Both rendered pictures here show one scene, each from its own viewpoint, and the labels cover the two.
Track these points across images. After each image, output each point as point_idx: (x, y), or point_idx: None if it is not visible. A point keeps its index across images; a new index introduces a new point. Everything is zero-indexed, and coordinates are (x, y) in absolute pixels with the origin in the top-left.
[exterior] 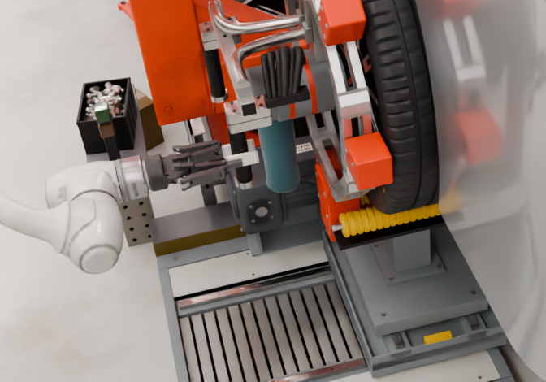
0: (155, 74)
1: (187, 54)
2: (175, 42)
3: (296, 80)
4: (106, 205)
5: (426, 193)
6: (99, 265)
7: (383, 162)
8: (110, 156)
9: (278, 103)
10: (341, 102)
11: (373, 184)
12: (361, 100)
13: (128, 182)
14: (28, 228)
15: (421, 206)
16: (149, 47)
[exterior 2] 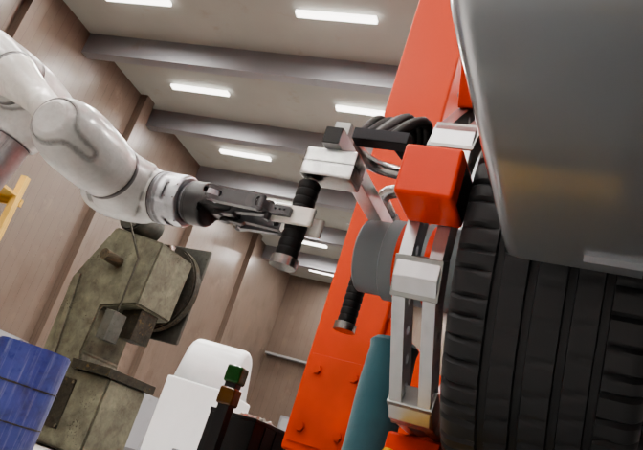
0: (311, 372)
1: (354, 366)
2: (349, 347)
3: (402, 124)
4: (121, 135)
5: (510, 307)
6: (47, 121)
7: (446, 153)
8: (209, 431)
9: (366, 134)
10: (438, 125)
11: (418, 187)
12: (464, 129)
13: (166, 177)
14: (38, 101)
15: (505, 393)
16: (322, 339)
